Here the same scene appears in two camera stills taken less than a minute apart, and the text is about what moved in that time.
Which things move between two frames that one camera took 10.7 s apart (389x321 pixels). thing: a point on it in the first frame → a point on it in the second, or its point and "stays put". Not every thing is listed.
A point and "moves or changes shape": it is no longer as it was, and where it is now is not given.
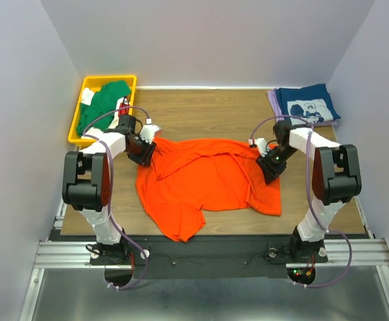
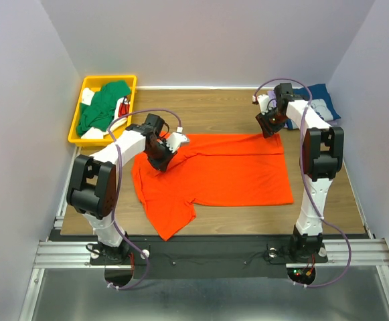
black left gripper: x=145 y=158 → x=162 y=165
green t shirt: x=104 y=102 stays put
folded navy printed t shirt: x=313 y=103 stays put
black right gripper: x=270 y=171 → x=267 y=129
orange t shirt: x=188 y=174 moves or changes shape
